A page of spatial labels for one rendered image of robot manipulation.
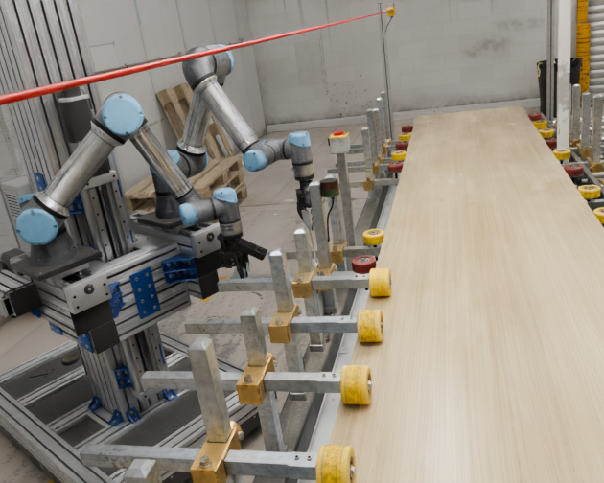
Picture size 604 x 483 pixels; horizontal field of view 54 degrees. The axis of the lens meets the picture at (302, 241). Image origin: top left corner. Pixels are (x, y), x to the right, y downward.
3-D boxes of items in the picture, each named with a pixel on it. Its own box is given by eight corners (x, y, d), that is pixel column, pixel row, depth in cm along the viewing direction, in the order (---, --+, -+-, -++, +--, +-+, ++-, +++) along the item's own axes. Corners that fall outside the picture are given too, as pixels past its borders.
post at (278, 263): (294, 411, 166) (267, 252, 149) (297, 403, 169) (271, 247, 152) (307, 411, 165) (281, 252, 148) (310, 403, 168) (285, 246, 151)
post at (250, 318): (272, 488, 144) (238, 312, 128) (276, 477, 148) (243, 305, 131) (287, 489, 144) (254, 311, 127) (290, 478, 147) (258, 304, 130)
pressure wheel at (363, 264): (353, 295, 198) (349, 264, 194) (357, 285, 205) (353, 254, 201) (377, 294, 195) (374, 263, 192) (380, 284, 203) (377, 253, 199)
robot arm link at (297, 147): (291, 130, 217) (313, 129, 213) (295, 160, 221) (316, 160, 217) (282, 135, 210) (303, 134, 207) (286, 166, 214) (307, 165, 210)
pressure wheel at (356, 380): (339, 365, 123) (346, 364, 130) (339, 405, 121) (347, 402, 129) (368, 365, 121) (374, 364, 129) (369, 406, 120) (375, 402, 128)
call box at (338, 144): (331, 156, 239) (328, 137, 236) (334, 151, 245) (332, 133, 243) (348, 154, 237) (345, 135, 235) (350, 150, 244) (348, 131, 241)
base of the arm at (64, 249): (24, 262, 201) (15, 234, 197) (66, 246, 210) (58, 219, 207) (43, 269, 190) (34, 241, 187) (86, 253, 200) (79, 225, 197)
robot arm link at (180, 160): (148, 192, 227) (140, 157, 222) (170, 182, 238) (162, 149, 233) (173, 192, 221) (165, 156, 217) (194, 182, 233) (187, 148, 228)
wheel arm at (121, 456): (81, 468, 114) (77, 452, 113) (92, 454, 117) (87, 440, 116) (337, 482, 101) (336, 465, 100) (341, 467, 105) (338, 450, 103)
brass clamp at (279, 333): (268, 343, 151) (265, 326, 149) (282, 317, 163) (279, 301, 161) (291, 343, 149) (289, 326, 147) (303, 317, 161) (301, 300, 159)
